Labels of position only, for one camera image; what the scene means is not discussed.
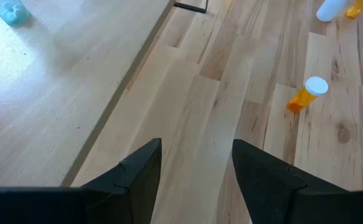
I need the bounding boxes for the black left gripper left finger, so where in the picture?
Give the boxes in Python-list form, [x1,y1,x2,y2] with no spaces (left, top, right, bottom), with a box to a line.
[0,138,163,224]

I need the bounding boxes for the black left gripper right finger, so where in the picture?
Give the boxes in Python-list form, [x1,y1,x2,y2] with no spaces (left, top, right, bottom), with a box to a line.
[232,139,363,224]

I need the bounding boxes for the orange medicine bottle white cap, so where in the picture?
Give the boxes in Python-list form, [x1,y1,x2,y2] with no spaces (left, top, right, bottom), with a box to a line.
[344,0,363,20]
[286,76,329,113]

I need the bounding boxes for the clear white pill bottles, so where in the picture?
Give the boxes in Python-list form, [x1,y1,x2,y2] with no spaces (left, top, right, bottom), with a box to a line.
[316,0,347,23]

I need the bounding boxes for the green translucent medicine bottle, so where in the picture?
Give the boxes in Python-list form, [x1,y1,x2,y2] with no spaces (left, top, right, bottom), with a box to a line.
[0,0,31,27]

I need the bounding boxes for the wooden shelf black metal frame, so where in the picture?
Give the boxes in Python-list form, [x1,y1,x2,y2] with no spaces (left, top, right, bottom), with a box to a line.
[0,0,209,188]

